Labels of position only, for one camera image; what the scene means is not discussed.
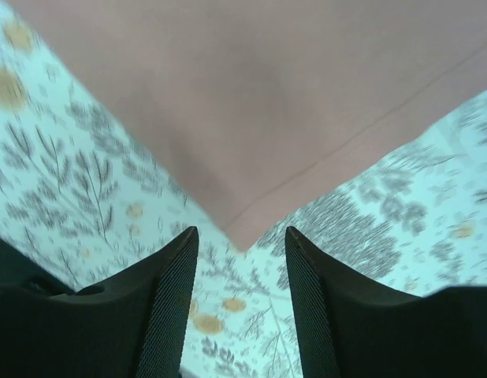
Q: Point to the pink t shirt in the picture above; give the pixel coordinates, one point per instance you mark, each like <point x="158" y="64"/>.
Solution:
<point x="258" y="107"/>

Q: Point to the floral table mat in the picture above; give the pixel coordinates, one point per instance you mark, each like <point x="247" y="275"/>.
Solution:
<point x="83" y="199"/>

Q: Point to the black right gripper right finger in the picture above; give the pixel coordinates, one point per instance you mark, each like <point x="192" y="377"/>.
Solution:
<point x="349" y="325"/>

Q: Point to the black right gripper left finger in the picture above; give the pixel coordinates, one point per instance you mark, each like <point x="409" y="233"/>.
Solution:
<point x="131" y="324"/>

